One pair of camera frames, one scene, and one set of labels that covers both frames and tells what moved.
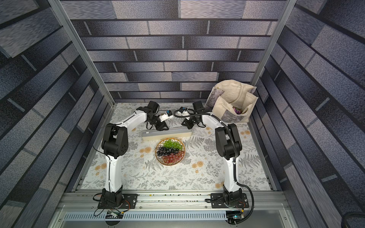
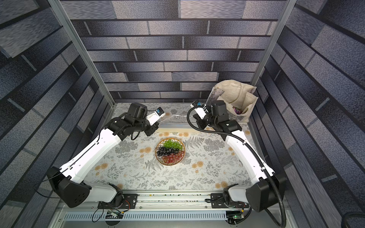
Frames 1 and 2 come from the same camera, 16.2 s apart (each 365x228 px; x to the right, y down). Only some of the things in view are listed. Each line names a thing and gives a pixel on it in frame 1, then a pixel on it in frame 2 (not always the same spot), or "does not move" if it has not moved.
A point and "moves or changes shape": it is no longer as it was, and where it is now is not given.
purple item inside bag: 237,110 does not move
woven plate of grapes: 170,151 does not move
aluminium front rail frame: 176,209 does not move
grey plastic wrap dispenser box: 172,133 moves or changes shape
